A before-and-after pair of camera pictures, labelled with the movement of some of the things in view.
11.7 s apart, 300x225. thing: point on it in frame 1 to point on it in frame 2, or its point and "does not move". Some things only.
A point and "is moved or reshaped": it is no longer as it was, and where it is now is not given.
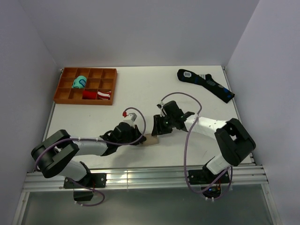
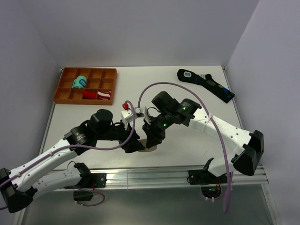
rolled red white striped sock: (105, 95) does not move
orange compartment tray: (86, 86) does not move
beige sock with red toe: (150, 139) is moved or reshaped
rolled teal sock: (79, 82) does not move
